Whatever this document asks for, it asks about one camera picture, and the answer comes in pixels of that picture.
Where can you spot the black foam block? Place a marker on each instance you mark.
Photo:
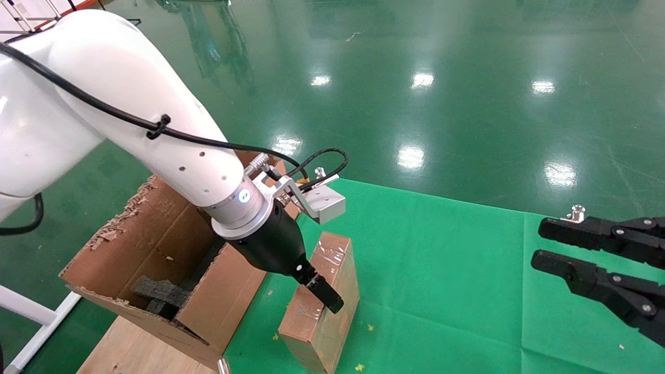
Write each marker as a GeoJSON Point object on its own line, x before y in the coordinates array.
{"type": "Point", "coordinates": [161, 293]}

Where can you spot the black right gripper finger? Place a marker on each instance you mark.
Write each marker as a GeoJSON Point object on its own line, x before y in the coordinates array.
{"type": "Point", "coordinates": [597, 285]}
{"type": "Point", "coordinates": [592, 231]}

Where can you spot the green table cloth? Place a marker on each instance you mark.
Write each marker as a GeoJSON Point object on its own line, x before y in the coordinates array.
{"type": "Point", "coordinates": [441, 270]}

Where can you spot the white metal frame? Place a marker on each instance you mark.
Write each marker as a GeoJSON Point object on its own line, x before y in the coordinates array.
{"type": "Point", "coordinates": [26, 306]}

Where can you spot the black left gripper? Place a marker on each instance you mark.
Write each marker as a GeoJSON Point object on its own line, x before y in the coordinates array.
{"type": "Point", "coordinates": [275, 244]}

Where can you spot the large open cardboard carton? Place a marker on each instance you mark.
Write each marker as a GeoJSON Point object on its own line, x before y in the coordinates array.
{"type": "Point", "coordinates": [156, 228]}

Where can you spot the silver cloth clamp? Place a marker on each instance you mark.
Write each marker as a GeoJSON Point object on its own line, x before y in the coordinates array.
{"type": "Point", "coordinates": [320, 172]}
{"type": "Point", "coordinates": [576, 211]}
{"type": "Point", "coordinates": [224, 366]}

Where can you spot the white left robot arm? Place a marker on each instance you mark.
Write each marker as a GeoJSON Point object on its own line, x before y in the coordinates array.
{"type": "Point", "coordinates": [130, 78]}

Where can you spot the small taped cardboard box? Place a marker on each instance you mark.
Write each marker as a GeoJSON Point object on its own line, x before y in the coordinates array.
{"type": "Point", "coordinates": [317, 332]}

